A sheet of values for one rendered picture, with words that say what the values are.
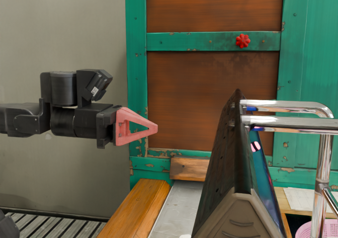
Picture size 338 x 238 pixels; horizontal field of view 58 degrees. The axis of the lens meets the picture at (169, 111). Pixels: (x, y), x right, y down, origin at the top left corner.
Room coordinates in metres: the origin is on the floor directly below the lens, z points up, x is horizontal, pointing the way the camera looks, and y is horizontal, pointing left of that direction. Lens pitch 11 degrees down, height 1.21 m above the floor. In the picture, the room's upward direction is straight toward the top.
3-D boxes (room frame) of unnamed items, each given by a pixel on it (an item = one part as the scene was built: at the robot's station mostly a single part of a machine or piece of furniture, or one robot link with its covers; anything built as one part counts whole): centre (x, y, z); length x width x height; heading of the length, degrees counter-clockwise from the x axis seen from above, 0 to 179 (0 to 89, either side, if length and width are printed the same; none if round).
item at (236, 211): (0.50, -0.12, 1.08); 0.62 x 0.08 x 0.07; 168
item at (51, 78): (0.60, 0.23, 1.11); 0.12 x 0.09 x 0.12; 80
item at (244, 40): (0.95, -0.23, 1.24); 0.04 x 0.02 x 0.04; 78
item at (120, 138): (0.58, 0.07, 1.07); 0.09 x 0.07 x 0.07; 80
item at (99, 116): (0.58, 0.14, 1.07); 0.10 x 0.07 x 0.07; 170
